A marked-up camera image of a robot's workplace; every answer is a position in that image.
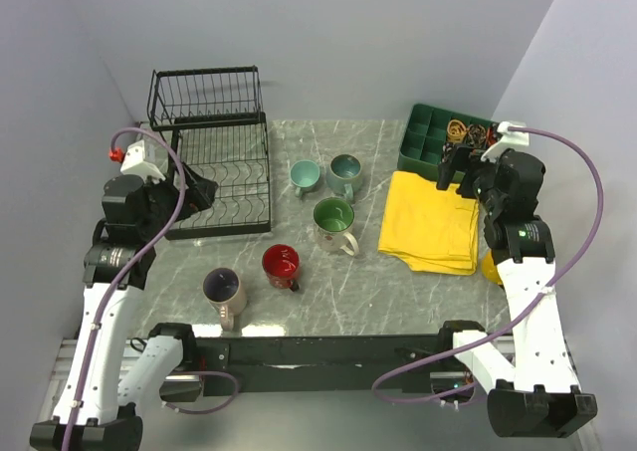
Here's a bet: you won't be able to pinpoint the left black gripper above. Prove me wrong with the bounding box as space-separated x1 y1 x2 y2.
138 159 217 239

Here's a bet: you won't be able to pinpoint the pink mug purple interior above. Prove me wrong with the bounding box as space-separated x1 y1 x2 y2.
202 268 248 332

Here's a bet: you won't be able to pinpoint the red mug white squiggles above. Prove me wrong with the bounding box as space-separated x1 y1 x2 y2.
262 244 301 292

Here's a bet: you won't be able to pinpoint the white floral mug green interior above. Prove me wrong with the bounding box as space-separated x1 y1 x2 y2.
313 197 359 257

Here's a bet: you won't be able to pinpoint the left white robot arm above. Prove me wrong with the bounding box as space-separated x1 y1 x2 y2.
29 164 217 450

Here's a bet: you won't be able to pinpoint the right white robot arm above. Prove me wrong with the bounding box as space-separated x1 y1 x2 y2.
436 145 597 438

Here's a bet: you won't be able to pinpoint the green compartment organizer tray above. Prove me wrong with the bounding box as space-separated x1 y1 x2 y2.
397 104 493 182

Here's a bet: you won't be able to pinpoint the yellow folded cloth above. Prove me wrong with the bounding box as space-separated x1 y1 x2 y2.
378 171 480 276

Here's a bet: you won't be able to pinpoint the yellow cup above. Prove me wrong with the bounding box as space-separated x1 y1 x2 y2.
481 249 503 286

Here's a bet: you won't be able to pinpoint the small teal cup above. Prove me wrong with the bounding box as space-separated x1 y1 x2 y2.
290 159 320 198

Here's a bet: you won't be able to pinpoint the blue-green glazed mug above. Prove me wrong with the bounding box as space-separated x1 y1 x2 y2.
326 153 363 203

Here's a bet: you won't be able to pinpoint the black base beam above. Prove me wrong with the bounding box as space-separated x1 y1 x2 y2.
197 335 439 393

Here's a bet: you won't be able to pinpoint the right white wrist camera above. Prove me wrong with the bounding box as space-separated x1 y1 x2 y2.
481 121 530 163

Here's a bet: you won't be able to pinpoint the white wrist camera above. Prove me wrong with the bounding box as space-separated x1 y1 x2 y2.
481 121 530 163
108 140 165 183

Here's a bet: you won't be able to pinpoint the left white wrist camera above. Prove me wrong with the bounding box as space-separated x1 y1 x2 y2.
108 140 165 183

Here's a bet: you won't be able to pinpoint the black wire dish rack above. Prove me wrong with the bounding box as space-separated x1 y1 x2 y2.
147 66 272 240

